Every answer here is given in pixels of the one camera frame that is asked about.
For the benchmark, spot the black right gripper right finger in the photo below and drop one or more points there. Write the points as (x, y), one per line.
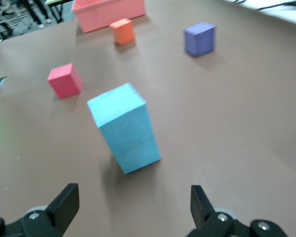
(204, 217)

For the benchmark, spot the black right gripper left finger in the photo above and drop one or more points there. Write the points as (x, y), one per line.
(61, 212)

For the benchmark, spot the light blue foam block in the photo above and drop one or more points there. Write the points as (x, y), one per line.
(118, 116)
(138, 158)

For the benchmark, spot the brown table cover sheet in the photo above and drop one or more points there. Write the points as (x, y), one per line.
(224, 111)

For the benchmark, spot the red foam block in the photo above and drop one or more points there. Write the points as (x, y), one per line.
(64, 82)

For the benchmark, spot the purple foam block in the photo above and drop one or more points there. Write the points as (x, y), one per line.
(199, 40)

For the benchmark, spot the orange foam block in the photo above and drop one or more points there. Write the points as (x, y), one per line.
(122, 32)

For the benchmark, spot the pink plastic bin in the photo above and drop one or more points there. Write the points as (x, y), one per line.
(106, 14)

